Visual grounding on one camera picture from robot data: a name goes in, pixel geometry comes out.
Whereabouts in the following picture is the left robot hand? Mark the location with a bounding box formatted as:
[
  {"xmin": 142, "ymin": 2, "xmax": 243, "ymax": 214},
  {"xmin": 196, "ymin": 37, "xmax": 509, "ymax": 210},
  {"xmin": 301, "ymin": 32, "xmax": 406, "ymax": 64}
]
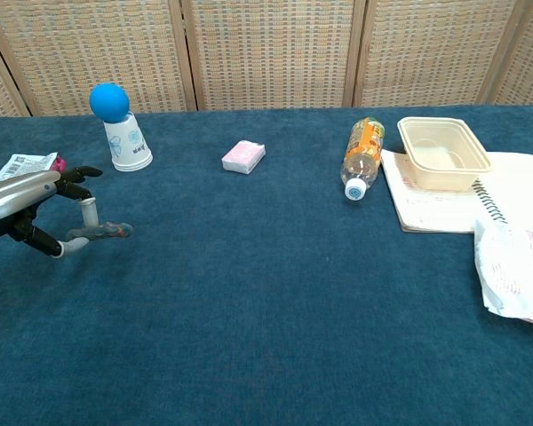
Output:
[{"xmin": 0, "ymin": 165, "xmax": 104, "ymax": 260}]

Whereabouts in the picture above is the white pink spout pouch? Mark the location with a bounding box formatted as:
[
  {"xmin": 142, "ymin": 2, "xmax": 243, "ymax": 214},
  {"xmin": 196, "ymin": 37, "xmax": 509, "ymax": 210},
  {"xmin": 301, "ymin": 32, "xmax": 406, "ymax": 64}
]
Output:
[{"xmin": 0, "ymin": 152, "xmax": 68, "ymax": 183}]

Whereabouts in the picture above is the white paper cup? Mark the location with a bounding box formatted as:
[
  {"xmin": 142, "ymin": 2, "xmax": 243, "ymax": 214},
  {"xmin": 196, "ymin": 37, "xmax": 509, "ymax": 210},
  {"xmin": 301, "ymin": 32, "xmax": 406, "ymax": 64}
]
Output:
[{"xmin": 102, "ymin": 111, "xmax": 154, "ymax": 172}]

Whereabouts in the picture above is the blue ball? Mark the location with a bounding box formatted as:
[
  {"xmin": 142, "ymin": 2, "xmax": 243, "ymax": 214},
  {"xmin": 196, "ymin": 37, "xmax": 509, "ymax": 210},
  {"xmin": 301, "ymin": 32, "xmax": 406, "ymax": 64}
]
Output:
[{"xmin": 89, "ymin": 83, "xmax": 131, "ymax": 124}]

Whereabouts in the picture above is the pink tissue pack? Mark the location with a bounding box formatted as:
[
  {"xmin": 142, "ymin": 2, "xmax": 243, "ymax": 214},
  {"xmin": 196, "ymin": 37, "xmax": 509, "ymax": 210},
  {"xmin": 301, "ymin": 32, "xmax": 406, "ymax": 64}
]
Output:
[{"xmin": 221, "ymin": 139, "xmax": 267, "ymax": 176}]

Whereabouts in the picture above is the blue table cloth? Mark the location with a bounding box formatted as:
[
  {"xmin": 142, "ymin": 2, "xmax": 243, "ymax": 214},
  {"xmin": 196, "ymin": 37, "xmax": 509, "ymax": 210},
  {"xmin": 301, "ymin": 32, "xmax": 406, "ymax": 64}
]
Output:
[{"xmin": 0, "ymin": 104, "xmax": 533, "ymax": 426}]

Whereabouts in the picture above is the woven folding screen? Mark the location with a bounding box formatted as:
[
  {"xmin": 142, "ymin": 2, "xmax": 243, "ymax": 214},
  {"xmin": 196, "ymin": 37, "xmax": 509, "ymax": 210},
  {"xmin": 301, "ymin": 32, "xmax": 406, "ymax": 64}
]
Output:
[{"xmin": 0, "ymin": 0, "xmax": 533, "ymax": 119}]

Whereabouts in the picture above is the plastic bottle orange label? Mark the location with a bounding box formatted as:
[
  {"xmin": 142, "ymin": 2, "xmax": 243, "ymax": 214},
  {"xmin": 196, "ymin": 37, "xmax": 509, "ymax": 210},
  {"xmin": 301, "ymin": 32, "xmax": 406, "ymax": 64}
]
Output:
[{"xmin": 339, "ymin": 116, "xmax": 386, "ymax": 202}]

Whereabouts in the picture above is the white spiral notebook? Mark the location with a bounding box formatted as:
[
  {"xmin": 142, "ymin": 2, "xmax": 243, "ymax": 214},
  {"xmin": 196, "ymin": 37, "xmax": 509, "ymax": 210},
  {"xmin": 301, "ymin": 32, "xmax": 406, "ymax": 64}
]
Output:
[{"xmin": 380, "ymin": 148, "xmax": 533, "ymax": 235}]

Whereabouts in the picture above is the beige plastic food container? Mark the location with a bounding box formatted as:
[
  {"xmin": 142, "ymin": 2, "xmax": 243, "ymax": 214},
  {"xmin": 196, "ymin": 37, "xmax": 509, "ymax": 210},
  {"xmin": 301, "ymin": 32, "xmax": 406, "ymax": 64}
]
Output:
[{"xmin": 397, "ymin": 116, "xmax": 493, "ymax": 193}]

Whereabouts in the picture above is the white pink printed plastic bag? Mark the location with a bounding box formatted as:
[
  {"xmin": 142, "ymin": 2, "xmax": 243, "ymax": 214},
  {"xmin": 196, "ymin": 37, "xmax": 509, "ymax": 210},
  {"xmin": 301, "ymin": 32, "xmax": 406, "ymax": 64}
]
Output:
[{"xmin": 473, "ymin": 220, "xmax": 533, "ymax": 330}]

